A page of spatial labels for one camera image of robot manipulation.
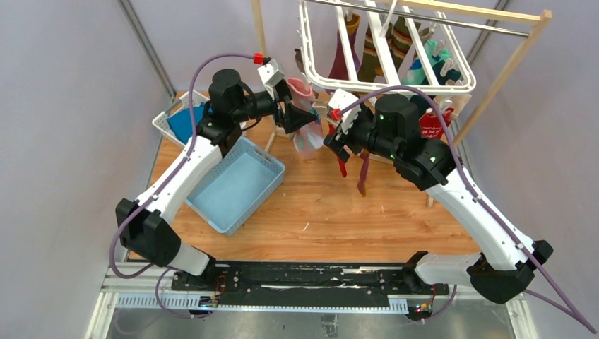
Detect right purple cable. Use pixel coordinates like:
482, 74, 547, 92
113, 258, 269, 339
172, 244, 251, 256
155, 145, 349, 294
327, 85, 599, 334

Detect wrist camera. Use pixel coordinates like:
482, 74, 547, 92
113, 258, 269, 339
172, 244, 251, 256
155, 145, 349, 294
328, 89, 360, 135
257, 59, 284, 101

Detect light blue plastic basket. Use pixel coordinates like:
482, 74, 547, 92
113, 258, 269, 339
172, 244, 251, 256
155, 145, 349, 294
185, 137, 285, 237

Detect purple striped sock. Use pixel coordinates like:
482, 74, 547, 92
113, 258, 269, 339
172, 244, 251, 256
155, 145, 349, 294
357, 150, 370, 197

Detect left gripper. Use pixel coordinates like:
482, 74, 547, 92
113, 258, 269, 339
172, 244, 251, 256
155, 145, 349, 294
233, 81, 318, 134

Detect maroon striped sock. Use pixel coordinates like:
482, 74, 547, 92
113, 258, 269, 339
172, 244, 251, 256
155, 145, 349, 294
327, 12, 362, 81

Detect pink patterned sock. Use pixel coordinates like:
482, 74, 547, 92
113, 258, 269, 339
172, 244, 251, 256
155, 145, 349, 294
286, 78, 324, 159

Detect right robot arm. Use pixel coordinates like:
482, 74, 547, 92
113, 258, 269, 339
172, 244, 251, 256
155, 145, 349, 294
324, 90, 553, 304

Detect white clip sock hanger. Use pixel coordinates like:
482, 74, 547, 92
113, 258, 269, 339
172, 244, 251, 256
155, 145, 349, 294
299, 1, 477, 96

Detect wooden drying rack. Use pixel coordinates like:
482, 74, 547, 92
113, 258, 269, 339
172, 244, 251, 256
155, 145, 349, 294
250, 0, 553, 208

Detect olive striped sock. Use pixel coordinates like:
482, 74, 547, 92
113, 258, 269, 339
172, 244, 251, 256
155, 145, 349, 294
356, 16, 436, 84

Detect red patterned sock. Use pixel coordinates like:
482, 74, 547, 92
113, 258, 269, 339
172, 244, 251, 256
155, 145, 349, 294
419, 107, 454, 139

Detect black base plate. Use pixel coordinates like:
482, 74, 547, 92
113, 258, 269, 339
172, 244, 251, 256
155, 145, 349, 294
171, 261, 451, 314

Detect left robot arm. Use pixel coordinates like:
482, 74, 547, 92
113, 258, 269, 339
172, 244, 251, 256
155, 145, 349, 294
110, 66, 317, 292

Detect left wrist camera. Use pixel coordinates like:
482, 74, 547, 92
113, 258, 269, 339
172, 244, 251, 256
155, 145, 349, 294
257, 59, 284, 101

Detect teal and white sock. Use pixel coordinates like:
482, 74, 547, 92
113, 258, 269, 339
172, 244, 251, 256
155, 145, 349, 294
402, 39, 462, 87

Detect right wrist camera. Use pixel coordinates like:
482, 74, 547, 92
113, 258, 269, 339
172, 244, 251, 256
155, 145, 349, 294
328, 89, 360, 135

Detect red and cream sock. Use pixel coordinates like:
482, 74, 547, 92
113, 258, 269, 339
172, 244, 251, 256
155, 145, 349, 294
312, 101, 348, 177

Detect blue cloth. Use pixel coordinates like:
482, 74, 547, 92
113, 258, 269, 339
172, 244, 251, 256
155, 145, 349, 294
167, 102, 205, 144

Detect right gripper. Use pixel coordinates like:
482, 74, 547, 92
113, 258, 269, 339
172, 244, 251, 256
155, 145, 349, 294
321, 106, 398, 163

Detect white plastic basket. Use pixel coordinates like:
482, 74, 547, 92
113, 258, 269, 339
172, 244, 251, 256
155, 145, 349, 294
152, 92, 192, 148

